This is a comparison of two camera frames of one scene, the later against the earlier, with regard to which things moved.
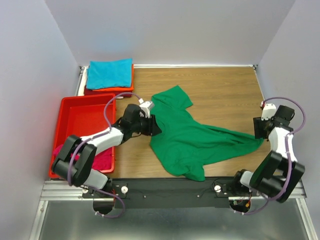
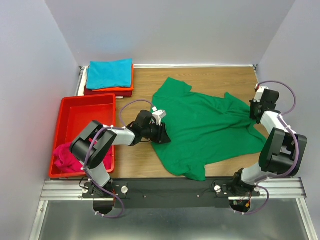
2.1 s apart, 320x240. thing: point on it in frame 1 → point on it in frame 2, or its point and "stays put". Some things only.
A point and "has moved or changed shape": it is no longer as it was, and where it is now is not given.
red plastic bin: [82, 116] stays put
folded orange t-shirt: [128, 89] stays put
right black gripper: [258, 123] → [252, 104]
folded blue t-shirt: [109, 74] stays put
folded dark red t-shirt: [89, 92] stays put
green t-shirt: [185, 145] has moved or changed shape
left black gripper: [152, 128] → [161, 134]
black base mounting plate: [166, 193] stays put
